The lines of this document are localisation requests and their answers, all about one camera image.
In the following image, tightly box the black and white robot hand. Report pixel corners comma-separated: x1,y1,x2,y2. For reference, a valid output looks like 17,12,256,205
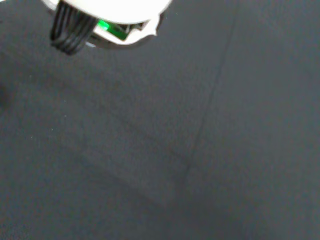
41,0,174,56

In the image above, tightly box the black bench cloth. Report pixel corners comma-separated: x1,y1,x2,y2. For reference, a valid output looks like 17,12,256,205
0,0,320,240

